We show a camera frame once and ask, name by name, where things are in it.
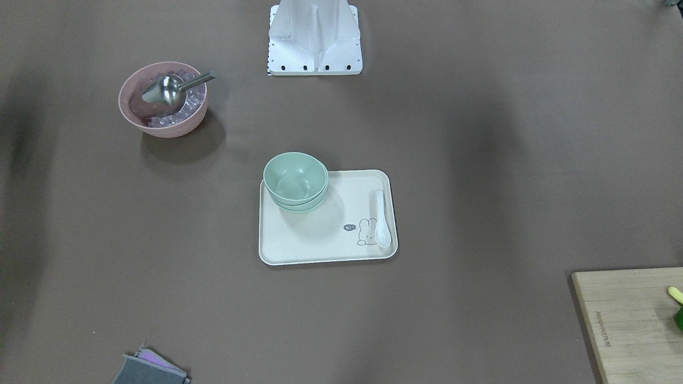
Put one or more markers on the green bowl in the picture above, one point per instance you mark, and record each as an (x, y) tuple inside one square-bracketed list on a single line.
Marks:
[(297, 209), (295, 178), (318, 199)]

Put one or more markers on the cream serving tray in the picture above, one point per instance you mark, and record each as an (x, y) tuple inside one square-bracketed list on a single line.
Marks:
[(341, 228)]

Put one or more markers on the green bowl on tray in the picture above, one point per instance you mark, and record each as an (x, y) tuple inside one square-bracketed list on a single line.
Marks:
[(297, 209)]

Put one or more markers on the white ceramic spoon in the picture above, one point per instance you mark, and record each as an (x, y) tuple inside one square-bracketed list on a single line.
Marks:
[(382, 233)]

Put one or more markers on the pink bowl with ice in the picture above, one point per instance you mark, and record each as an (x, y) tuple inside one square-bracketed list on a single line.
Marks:
[(158, 120)]

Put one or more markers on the metal ice scoop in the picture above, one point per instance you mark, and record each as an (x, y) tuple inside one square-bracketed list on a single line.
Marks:
[(169, 89)]

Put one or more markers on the grey folded cloth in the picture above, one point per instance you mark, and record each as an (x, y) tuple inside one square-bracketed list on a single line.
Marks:
[(147, 366)]

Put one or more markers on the bamboo cutting board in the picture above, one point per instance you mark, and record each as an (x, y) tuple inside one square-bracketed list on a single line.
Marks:
[(630, 319)]

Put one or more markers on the yellow plastic knife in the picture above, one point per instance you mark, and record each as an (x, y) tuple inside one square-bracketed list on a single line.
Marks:
[(675, 293)]

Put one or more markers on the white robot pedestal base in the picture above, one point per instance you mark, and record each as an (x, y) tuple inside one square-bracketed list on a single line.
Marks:
[(314, 38)]

